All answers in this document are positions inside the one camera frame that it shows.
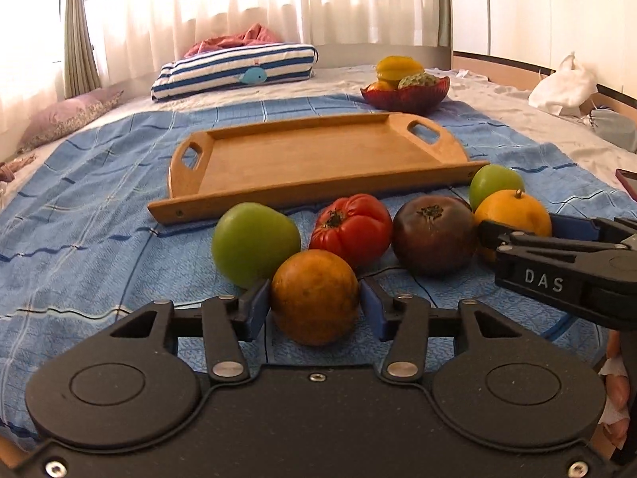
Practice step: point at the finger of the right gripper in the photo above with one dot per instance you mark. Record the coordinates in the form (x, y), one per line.
(601, 230)
(507, 241)

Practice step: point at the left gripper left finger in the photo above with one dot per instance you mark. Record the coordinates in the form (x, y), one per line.
(226, 322)

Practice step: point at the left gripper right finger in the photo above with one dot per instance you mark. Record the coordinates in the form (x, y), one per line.
(402, 320)

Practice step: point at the bright orange with stem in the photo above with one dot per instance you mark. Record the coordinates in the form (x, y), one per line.
(513, 208)

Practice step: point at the small green apple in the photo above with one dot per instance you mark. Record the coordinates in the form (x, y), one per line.
(493, 178)

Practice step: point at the dark purple tomato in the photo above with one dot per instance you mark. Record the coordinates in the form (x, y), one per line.
(434, 235)

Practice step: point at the large green apple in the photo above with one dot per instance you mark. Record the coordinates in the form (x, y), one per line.
(251, 241)

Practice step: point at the dark orange fruit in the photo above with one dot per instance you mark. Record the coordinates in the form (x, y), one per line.
(315, 298)

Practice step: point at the red ribbed tomato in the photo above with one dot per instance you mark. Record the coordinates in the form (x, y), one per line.
(356, 229)

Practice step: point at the person right hand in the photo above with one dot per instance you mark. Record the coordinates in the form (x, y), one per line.
(615, 418)

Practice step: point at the red phone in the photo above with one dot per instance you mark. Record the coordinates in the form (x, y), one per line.
(628, 180)

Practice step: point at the grey cloth bag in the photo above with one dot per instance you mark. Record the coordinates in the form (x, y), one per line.
(613, 127)

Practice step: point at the white pillow at right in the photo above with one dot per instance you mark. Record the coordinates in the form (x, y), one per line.
(563, 92)

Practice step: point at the red glass fruit bowl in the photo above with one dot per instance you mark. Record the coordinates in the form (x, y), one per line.
(414, 99)

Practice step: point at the green custard apple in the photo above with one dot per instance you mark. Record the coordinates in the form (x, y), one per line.
(418, 79)

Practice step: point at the wooden serving tray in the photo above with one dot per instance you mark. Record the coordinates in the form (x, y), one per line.
(317, 159)

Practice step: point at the small orange in bowl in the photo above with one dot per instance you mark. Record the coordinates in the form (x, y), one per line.
(381, 86)

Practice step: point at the yellow starfruit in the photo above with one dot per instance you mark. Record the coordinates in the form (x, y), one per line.
(394, 68)

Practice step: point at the green drape curtain right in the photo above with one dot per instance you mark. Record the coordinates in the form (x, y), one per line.
(444, 24)

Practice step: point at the green drape curtain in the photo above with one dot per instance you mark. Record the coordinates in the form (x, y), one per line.
(444, 24)
(80, 69)

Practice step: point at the blue striped whale pillow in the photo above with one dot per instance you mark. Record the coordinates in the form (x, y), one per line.
(237, 67)

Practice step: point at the brown crumpled cloth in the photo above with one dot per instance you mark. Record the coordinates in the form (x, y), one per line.
(9, 169)

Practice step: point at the purple floral pillow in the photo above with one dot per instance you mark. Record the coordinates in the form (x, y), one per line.
(66, 117)

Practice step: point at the pink crumpled blanket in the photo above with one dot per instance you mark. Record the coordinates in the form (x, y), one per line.
(256, 34)

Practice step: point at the green drape curtain left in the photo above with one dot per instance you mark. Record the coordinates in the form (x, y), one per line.
(80, 69)

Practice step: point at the white sheer curtain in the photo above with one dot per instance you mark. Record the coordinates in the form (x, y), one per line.
(133, 38)

